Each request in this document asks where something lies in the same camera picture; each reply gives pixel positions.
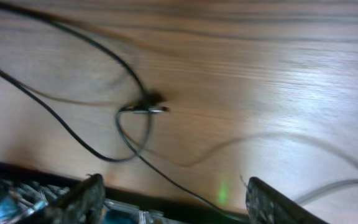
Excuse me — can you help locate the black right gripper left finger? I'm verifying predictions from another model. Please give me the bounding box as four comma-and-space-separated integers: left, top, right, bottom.
20, 173, 106, 224

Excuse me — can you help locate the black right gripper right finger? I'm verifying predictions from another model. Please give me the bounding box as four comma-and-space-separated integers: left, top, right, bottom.
246, 177, 327, 224

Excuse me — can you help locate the black thin USB cable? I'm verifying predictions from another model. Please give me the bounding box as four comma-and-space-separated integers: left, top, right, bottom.
0, 0, 248, 222

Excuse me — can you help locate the black aluminium frame rail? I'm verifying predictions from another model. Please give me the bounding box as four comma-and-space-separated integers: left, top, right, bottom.
0, 162, 250, 223

